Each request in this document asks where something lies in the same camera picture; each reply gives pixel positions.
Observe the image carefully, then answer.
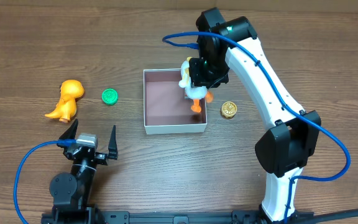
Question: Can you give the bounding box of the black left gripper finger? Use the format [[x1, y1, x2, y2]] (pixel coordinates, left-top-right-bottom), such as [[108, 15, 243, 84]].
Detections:
[[108, 125, 118, 160], [59, 119, 78, 140]]

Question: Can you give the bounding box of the white duck toy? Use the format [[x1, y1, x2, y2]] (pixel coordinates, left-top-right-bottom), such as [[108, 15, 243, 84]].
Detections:
[[178, 57, 214, 113]]

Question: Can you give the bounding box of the white cardboard box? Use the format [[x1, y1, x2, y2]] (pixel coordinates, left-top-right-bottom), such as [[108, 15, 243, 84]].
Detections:
[[143, 68, 208, 134]]

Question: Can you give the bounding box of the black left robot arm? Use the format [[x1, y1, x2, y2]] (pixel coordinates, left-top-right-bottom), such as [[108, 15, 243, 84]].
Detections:
[[49, 119, 118, 210]]

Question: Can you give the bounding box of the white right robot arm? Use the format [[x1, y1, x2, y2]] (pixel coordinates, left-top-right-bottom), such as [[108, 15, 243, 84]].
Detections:
[[190, 7, 321, 223]]

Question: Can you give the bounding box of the orange dinosaur toy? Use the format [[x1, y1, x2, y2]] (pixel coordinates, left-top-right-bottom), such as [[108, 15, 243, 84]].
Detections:
[[45, 80, 85, 123]]

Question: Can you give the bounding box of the yellow round disc toy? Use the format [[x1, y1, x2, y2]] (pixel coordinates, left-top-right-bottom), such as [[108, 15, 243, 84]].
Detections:
[[221, 101, 237, 119]]

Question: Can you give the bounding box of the green round disc toy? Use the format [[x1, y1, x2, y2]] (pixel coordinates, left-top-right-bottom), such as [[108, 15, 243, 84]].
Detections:
[[101, 88, 119, 105]]

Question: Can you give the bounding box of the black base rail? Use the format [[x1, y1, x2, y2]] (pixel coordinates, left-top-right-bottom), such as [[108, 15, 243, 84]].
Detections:
[[40, 207, 315, 224]]

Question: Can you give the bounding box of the black thick cable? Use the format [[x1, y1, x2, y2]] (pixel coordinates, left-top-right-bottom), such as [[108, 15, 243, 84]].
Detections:
[[303, 205, 358, 224]]

